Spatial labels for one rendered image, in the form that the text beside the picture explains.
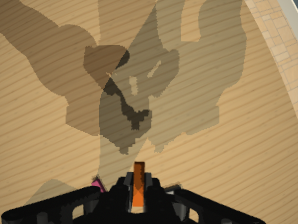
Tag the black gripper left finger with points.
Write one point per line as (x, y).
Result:
(59, 209)

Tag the grey rod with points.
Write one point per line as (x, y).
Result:
(170, 191)

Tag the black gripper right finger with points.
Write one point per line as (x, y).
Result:
(162, 207)

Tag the orange rod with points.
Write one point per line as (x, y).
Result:
(139, 171)

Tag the pink rod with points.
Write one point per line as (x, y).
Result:
(99, 184)

